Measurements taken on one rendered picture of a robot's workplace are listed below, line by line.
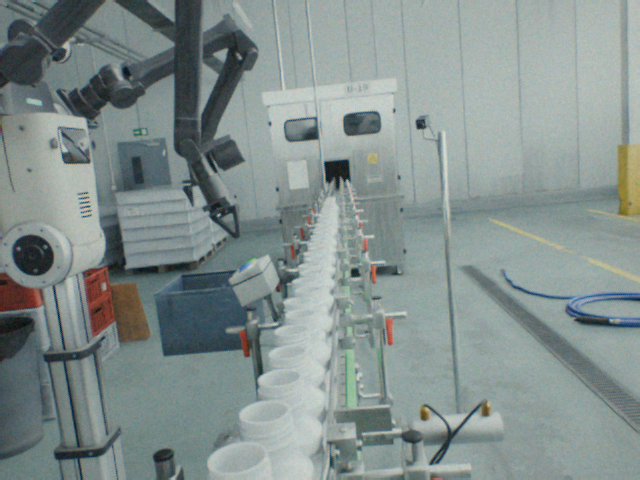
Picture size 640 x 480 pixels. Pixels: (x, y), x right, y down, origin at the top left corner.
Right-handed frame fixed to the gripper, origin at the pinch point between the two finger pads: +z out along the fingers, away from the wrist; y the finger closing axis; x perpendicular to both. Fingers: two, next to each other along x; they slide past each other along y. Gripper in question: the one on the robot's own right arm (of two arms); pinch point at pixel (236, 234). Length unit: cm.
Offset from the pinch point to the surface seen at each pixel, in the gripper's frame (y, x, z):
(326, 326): -57, -19, 14
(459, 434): -78, -29, 23
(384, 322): -43, -25, 21
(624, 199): 769, -402, 248
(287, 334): -72, -17, 9
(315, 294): -57, -19, 9
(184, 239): 626, 215, 1
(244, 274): -10.0, 0.1, 8.2
